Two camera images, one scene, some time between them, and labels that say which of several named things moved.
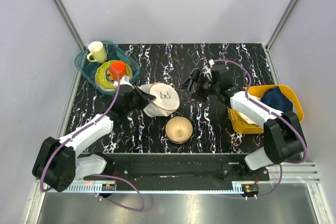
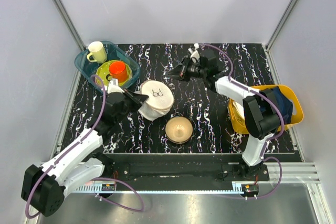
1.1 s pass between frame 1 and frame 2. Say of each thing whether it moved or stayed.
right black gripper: moved
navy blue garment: stayed
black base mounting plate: stayed
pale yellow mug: stayed
